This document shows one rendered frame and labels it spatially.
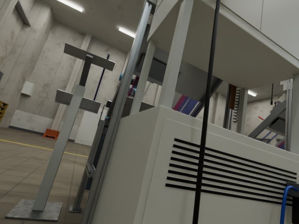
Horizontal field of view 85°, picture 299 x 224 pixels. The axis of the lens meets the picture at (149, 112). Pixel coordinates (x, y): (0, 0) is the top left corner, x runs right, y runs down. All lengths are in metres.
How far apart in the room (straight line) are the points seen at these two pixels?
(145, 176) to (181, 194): 0.11
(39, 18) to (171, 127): 10.02
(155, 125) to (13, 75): 9.01
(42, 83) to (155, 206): 9.92
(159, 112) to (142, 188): 0.18
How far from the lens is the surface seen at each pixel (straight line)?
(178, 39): 0.53
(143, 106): 1.31
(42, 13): 10.43
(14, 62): 9.49
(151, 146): 0.40
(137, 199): 0.42
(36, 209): 1.31
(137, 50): 0.93
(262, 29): 0.85
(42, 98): 10.00
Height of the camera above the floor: 0.50
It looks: 13 degrees up
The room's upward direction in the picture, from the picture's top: 14 degrees clockwise
